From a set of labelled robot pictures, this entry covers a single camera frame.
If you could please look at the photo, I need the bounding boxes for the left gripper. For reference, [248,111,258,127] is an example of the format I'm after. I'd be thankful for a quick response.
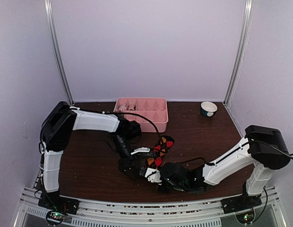
[111,133,140,182]

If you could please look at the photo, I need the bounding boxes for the argyle black red sock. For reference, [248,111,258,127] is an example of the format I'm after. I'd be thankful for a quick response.
[144,135,175,170]

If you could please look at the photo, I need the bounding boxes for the pink divided organizer tray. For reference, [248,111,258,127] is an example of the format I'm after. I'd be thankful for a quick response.
[114,97,169,133]

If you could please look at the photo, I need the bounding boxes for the beige striped sock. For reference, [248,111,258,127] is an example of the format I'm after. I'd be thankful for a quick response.
[127,104,136,111]

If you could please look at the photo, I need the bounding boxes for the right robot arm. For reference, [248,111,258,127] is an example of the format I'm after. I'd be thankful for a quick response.
[151,125,293,209]

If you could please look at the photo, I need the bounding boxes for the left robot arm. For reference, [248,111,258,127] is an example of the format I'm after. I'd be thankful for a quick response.
[39,101,142,210]

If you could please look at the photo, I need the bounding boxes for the rolled socks in tray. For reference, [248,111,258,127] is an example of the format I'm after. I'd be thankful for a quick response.
[116,103,127,112]

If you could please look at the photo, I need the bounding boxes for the white and teal bowl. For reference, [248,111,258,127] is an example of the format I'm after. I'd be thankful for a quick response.
[200,101,218,117]

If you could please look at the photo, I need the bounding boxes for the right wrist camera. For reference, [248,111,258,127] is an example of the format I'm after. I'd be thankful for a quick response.
[144,168,162,184]

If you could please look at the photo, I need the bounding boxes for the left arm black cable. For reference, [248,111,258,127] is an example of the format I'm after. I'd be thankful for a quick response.
[80,108,162,142]

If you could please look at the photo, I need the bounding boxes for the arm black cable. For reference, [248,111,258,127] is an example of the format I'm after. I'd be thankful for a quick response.
[181,139,293,166]
[80,108,162,142]

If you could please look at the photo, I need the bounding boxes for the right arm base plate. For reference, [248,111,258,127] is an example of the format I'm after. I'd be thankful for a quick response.
[221,195,262,225]

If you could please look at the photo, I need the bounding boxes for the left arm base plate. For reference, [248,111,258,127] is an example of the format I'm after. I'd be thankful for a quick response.
[38,197,80,226]

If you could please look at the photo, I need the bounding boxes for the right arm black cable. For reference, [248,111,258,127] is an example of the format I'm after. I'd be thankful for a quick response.
[181,139,293,166]

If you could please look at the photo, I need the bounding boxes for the aluminium front rail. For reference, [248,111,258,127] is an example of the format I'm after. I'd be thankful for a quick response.
[12,187,289,227]

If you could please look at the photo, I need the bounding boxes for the right aluminium frame post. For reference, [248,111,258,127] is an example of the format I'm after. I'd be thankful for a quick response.
[224,0,254,106]

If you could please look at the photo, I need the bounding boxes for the aluminium frame post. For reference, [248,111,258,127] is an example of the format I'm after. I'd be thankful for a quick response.
[44,0,75,104]
[224,0,254,106]

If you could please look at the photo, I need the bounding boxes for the left aluminium frame post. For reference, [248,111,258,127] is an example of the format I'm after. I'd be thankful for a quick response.
[44,0,75,104]

